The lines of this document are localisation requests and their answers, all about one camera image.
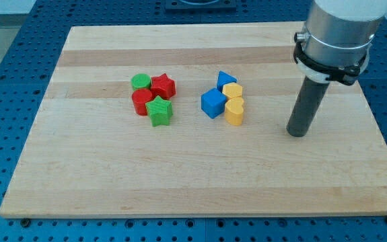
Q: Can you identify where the dark robot mounting plate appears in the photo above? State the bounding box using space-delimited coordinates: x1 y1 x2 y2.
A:
164 0 237 11

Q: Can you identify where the blue triangle block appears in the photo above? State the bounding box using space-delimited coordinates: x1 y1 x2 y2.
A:
216 71 238 92

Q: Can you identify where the yellow hexagon block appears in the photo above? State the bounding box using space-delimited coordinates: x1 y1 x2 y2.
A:
222 83 243 100

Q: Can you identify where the red star block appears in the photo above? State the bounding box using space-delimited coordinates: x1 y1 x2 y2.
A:
150 73 176 100

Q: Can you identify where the red cylinder block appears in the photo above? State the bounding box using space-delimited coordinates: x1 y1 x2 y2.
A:
131 89 153 116

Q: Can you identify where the blue cube block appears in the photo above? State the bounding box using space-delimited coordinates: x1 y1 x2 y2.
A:
201 88 226 119

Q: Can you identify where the green cylinder block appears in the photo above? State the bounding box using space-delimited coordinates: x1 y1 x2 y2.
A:
131 73 151 91

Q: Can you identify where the black cable clamp ring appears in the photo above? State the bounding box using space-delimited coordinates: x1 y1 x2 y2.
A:
292 40 369 87

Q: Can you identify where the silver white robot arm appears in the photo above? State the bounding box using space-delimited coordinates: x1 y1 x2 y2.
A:
293 0 387 85

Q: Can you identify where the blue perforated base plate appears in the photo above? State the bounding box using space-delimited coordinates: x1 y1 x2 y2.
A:
0 0 387 241

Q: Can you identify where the light wooden board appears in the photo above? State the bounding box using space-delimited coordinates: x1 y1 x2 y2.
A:
0 22 387 218

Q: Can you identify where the yellow heart block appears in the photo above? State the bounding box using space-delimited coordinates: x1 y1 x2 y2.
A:
224 97 244 126

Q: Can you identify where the green star block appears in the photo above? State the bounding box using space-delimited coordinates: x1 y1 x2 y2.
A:
145 96 173 127

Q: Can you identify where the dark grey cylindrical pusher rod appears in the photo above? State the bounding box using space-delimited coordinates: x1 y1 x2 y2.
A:
286 77 330 137

